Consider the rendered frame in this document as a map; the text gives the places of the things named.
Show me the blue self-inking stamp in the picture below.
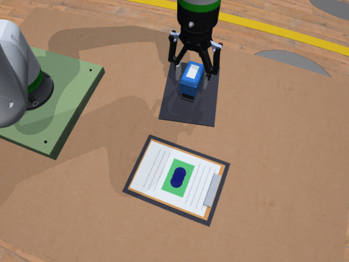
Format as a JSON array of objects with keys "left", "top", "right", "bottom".
[{"left": 179, "top": 61, "right": 204, "bottom": 103}]

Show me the dark blue round mark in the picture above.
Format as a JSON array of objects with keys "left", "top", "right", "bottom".
[
  {"left": 172, "top": 171, "right": 184, "bottom": 181},
  {"left": 174, "top": 167, "right": 186, "bottom": 177},
  {"left": 171, "top": 176, "right": 183, "bottom": 188}
]

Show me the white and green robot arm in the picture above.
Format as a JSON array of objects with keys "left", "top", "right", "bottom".
[{"left": 0, "top": 0, "right": 221, "bottom": 128}]

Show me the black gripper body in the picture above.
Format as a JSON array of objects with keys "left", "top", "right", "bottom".
[{"left": 179, "top": 26, "right": 213, "bottom": 53}]

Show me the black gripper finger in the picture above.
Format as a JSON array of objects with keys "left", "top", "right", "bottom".
[
  {"left": 168, "top": 30, "right": 191, "bottom": 81},
  {"left": 196, "top": 41, "right": 223, "bottom": 89}
]

